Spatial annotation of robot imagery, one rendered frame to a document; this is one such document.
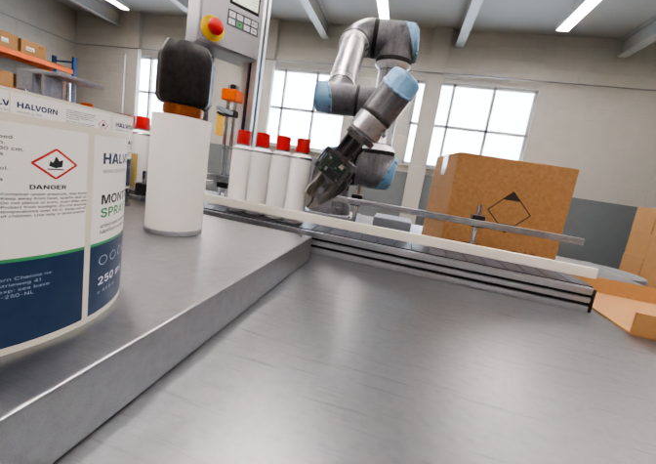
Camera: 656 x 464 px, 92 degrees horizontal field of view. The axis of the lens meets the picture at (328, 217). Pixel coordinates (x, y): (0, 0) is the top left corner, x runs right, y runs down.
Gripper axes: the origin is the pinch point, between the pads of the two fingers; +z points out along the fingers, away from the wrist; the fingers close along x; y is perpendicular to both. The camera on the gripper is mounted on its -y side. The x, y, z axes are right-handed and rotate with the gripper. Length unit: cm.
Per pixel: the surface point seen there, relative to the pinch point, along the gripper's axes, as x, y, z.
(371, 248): 17.9, 5.9, -2.5
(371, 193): -21, -536, 38
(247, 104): -34.8, -11.8, -7.2
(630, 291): 70, -12, -31
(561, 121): 145, -535, -252
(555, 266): 47, 5, -24
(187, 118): -16.9, 31.4, -5.2
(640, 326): 59, 14, -24
